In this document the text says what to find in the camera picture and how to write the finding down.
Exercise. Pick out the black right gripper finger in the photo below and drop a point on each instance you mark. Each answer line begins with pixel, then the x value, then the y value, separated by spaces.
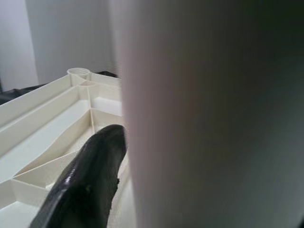
pixel 90 171

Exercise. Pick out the white plastic table leg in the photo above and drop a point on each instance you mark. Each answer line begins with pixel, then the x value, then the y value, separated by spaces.
pixel 178 118

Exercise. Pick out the white plastic table top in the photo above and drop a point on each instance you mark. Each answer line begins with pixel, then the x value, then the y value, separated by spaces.
pixel 47 123

